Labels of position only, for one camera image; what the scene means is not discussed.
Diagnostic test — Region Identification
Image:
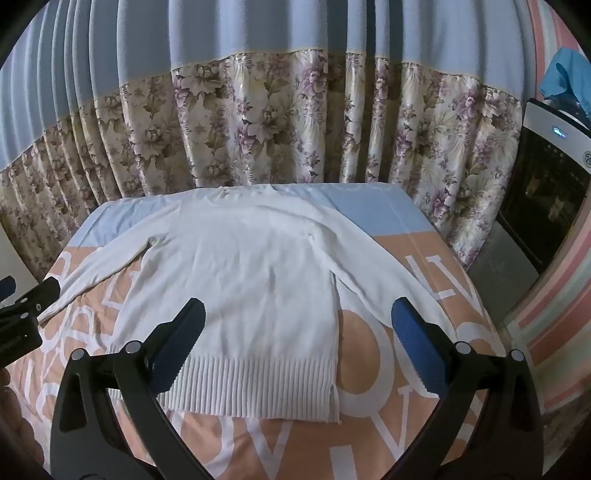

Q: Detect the blue cloth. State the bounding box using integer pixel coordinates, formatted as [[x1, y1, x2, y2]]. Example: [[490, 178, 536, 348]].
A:
[[539, 45, 591, 101]]

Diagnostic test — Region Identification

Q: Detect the floral curtain with blue band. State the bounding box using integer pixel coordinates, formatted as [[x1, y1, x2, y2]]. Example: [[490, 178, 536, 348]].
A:
[[0, 0, 539, 283]]

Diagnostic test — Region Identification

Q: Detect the white knit sweater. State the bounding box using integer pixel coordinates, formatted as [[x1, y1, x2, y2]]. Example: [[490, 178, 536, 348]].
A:
[[36, 184, 464, 424]]

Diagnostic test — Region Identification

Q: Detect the printed peach and blue bedsheet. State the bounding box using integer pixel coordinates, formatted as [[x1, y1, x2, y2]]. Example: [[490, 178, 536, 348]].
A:
[[0, 181, 514, 480]]

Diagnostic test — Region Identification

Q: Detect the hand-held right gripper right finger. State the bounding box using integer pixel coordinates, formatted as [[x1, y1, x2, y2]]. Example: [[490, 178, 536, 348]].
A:
[[390, 296, 546, 480]]

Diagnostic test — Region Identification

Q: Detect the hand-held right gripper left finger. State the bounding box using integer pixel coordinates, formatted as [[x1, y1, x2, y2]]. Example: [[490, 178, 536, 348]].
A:
[[50, 298, 219, 480]]

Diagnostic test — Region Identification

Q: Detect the black and silver oven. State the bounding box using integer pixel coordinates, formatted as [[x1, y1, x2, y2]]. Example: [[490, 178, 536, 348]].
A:
[[465, 97, 591, 298]]

